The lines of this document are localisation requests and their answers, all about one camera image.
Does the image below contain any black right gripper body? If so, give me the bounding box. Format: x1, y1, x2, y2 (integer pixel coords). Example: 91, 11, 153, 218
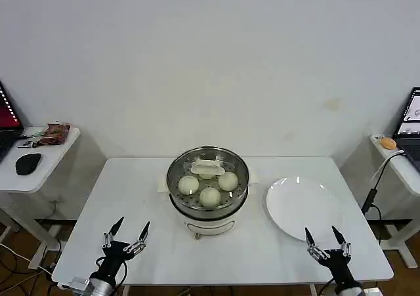
322, 247, 358, 285

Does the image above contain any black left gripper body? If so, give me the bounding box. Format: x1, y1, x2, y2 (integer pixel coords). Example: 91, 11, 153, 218
96, 240, 135, 279

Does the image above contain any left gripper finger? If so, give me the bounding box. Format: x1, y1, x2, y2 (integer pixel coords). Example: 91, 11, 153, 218
102, 216, 125, 249
123, 221, 152, 256

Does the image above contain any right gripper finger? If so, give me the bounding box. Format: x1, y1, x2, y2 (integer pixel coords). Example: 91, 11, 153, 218
331, 225, 353, 259
304, 227, 330, 262

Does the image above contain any round glass lid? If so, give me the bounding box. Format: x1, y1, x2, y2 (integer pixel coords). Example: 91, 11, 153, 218
166, 147, 249, 209

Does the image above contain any round white plate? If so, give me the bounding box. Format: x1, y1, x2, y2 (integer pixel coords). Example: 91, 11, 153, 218
266, 177, 346, 243

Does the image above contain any black power adapter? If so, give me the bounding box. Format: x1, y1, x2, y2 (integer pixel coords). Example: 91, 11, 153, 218
360, 186, 379, 213

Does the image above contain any white electric pot base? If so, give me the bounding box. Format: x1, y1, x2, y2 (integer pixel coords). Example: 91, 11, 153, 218
169, 190, 249, 242

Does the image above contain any perforated steel steamer basket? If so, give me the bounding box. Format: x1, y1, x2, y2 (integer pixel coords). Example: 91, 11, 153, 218
165, 146, 249, 212

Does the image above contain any white side desk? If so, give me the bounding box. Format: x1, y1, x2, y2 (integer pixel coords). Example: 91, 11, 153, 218
369, 133, 420, 270
0, 126, 81, 271

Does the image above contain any orange round bread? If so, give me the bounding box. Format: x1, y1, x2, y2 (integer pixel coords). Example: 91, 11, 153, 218
378, 137, 397, 151

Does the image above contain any black computer mouse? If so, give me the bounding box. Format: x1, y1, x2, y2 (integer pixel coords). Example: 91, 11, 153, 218
14, 152, 43, 177

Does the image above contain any brown snack packet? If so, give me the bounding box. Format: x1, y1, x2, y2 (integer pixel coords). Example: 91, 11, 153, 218
35, 122, 72, 146

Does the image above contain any laptop with white screen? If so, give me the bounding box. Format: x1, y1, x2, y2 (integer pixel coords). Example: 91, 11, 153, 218
392, 86, 420, 173

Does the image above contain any laptop with red screen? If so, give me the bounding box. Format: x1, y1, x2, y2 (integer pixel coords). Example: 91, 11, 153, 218
0, 81, 26, 164

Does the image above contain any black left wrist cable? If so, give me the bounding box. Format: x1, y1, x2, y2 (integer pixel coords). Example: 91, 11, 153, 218
94, 256, 129, 296

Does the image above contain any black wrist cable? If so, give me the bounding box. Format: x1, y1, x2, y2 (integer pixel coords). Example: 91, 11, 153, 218
94, 256, 129, 296
318, 278, 336, 296

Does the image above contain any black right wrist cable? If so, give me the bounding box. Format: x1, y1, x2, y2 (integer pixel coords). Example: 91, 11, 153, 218
318, 278, 336, 296

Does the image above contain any white and black cable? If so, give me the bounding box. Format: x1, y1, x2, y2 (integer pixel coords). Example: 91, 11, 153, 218
369, 149, 406, 182

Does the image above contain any white floor cable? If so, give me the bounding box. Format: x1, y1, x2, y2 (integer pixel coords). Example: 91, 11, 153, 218
0, 243, 53, 279

